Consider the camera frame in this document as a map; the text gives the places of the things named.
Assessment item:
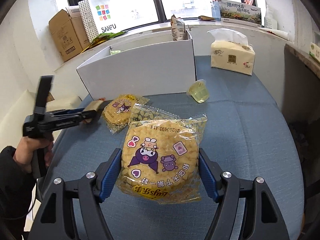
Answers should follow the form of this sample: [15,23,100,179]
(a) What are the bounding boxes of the sandwich bread packet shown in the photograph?
[81,99,104,124]

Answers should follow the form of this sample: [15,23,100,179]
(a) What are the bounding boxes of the round rice cracker packet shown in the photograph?
[101,94,150,134]

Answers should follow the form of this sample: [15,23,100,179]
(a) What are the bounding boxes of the white green snack packet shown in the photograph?
[170,15,185,41]

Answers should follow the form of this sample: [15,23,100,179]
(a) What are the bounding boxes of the green seaweed snack packet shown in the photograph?
[110,50,121,55]

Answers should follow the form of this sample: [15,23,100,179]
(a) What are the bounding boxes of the person's left hand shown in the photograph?
[13,135,54,173]

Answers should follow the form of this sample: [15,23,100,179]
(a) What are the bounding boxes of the brown cardboard box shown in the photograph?
[48,5,89,62]

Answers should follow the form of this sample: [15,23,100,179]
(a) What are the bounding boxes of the green yellow flat packets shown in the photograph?
[82,31,127,53]

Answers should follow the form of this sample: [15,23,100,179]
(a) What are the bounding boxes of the dark side table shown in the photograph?
[281,44,319,123]

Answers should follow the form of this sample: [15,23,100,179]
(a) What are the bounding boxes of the white cardboard storage box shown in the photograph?
[76,33,196,100]

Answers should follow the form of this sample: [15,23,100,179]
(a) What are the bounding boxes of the white SANFU shopping bag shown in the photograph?
[78,0,124,42]

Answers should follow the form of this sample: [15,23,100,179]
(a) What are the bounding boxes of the beige tissue pack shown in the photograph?
[208,28,255,76]

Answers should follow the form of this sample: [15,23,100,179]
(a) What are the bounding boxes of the brown wrapper on sill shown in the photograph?
[199,15,215,22]

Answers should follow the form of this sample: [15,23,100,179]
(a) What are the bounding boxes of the landscape printed gift box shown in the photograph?
[218,0,261,27]

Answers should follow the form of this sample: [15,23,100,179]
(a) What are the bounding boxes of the blue gift bag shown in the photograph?
[211,0,221,21]

